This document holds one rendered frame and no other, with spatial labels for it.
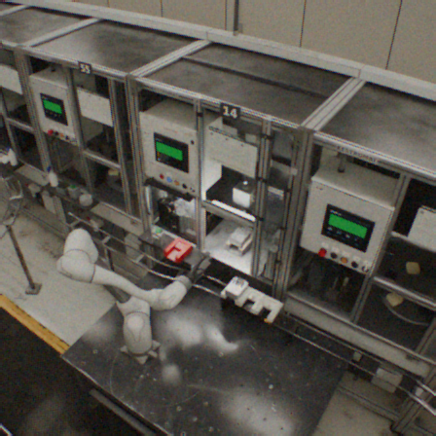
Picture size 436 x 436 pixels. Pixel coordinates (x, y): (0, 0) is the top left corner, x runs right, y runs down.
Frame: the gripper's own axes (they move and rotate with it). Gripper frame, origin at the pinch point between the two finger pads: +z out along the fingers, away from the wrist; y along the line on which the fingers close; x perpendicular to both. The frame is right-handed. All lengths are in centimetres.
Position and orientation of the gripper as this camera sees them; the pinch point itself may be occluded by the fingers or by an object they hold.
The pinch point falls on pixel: (206, 259)
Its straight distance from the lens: 265.5
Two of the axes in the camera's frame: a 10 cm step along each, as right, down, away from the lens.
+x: -8.3, -3.7, 4.1
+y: 0.1, -7.5, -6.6
